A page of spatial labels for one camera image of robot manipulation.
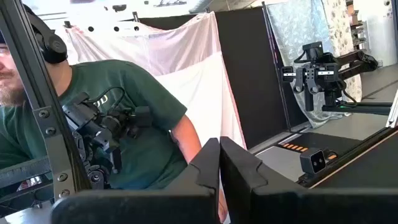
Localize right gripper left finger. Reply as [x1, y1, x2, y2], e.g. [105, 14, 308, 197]
[51, 138, 221, 224]

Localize black frame crossbar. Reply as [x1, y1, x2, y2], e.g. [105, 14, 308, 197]
[0, 156, 54, 215]

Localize black headphones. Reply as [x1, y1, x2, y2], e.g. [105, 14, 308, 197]
[23, 3, 68, 65]

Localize white frame leg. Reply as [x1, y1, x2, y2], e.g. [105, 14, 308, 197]
[385, 90, 398, 129]

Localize black floor mat orange marks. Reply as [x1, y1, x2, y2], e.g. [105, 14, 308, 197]
[275, 132, 363, 158]

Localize floral cloth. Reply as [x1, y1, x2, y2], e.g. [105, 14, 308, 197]
[322, 0, 364, 102]

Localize black frame rail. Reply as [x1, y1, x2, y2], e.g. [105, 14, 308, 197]
[321, 101, 394, 116]

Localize pale blue patterned cloth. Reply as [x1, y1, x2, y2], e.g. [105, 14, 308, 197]
[266, 0, 346, 129]

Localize black frame post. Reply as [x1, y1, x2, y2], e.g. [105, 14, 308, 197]
[0, 0, 93, 202]

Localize storage shelf rack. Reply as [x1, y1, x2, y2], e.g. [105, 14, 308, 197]
[345, 0, 371, 52]

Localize black partition panel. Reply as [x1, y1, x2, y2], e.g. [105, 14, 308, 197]
[123, 6, 310, 150]

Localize small black table camera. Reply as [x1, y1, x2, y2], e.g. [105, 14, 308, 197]
[298, 147, 327, 175]

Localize black table mat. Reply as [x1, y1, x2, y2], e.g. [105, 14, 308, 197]
[313, 130, 398, 190]

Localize black table frame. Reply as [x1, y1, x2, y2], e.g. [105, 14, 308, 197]
[297, 125, 398, 190]

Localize white hanging sheet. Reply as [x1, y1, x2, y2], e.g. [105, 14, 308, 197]
[63, 11, 248, 150]

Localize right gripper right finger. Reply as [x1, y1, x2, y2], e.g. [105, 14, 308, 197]
[220, 136, 398, 224]

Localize person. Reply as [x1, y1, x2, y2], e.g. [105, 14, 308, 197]
[0, 30, 230, 223]

